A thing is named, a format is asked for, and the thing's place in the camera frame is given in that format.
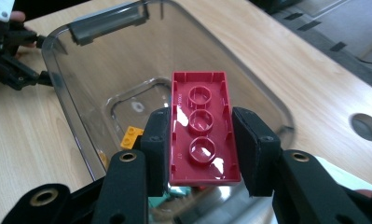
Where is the clear plastic storage box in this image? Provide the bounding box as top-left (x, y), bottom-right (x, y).
top-left (41, 0), bottom-right (296, 224)

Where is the round grey table grommet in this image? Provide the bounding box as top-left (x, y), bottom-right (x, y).
top-left (348, 112), bottom-right (372, 142)

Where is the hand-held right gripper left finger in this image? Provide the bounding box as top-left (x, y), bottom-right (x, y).
top-left (139, 106), bottom-right (172, 198)

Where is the white box lid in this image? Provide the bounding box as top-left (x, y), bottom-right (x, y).
top-left (312, 154), bottom-right (372, 191)

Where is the black desk cable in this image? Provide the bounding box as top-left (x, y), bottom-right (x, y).
top-left (355, 55), bottom-right (372, 65)

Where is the black floor tape strip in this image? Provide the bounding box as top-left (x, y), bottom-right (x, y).
top-left (296, 20), bottom-right (323, 32)
top-left (329, 41), bottom-right (348, 52)
top-left (284, 11), bottom-right (304, 21)

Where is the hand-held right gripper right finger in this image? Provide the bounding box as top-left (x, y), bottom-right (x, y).
top-left (232, 106), bottom-right (282, 198)

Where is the dark glass cabinet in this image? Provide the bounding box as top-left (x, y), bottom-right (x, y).
top-left (248, 0), bottom-right (303, 15)

